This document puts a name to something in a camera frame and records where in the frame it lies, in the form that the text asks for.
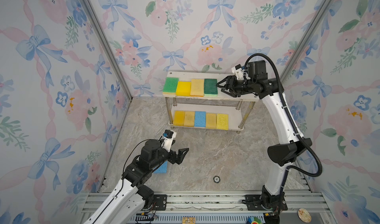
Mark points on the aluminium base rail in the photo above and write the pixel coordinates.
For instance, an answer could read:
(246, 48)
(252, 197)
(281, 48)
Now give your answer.
(218, 207)

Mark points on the yellow-green sponge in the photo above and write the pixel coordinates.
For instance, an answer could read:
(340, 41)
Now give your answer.
(222, 121)

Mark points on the small yellow circuit board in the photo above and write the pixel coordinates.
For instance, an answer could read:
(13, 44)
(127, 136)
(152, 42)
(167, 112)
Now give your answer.
(188, 220)

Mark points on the tan yellow orange-backed sponge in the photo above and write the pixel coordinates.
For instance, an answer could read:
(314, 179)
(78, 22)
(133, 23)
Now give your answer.
(189, 119)

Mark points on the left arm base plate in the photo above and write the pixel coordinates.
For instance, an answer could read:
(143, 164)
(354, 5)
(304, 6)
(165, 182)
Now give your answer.
(156, 202)

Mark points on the poker chip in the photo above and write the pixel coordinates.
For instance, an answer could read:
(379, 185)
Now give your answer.
(216, 179)

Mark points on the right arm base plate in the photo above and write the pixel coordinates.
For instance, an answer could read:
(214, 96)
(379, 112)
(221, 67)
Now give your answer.
(264, 202)

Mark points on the dark green scouring sponge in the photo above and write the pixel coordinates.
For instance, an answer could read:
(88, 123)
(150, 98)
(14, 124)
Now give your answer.
(210, 88)

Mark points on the colourful toy object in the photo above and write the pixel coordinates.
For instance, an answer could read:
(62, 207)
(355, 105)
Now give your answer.
(253, 220)

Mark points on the white two-tier shelf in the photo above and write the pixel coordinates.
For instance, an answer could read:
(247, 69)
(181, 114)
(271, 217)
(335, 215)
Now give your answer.
(238, 108)

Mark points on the large blue sponge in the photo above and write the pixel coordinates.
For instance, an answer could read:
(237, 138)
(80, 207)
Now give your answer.
(200, 119)

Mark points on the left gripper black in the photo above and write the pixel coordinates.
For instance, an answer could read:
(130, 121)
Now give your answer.
(172, 159)

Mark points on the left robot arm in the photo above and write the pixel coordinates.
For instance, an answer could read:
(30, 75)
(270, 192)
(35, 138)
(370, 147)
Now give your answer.
(131, 195)

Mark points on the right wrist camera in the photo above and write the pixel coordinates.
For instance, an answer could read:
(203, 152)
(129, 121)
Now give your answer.
(239, 72)

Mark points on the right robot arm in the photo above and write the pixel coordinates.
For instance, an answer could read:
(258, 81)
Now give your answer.
(291, 143)

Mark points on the bright yellow sponge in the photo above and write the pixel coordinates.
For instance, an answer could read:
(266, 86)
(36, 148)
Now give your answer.
(179, 118)
(183, 89)

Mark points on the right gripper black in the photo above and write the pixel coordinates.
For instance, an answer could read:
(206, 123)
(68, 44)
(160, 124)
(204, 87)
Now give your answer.
(232, 80)

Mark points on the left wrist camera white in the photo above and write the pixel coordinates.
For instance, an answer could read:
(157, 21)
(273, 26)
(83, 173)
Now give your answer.
(168, 139)

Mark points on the round beige disc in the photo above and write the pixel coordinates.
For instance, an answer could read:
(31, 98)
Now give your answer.
(304, 215)

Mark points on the pale yellow sponge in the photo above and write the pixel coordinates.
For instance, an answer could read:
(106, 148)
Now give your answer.
(197, 87)

